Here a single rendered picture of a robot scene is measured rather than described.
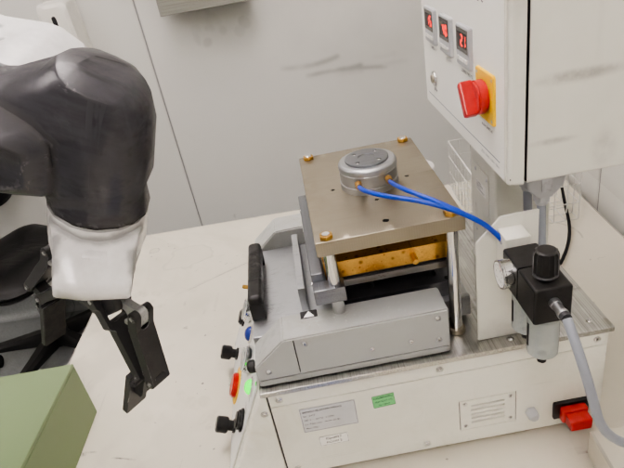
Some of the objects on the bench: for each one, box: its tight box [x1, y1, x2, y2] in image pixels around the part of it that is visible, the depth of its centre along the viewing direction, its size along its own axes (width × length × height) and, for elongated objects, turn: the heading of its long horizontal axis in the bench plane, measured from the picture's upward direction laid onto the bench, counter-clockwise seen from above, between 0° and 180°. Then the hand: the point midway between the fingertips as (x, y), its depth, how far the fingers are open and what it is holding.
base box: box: [234, 325, 608, 468], centre depth 90 cm, size 54×38×17 cm
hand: (93, 364), depth 68 cm, fingers open, 13 cm apart
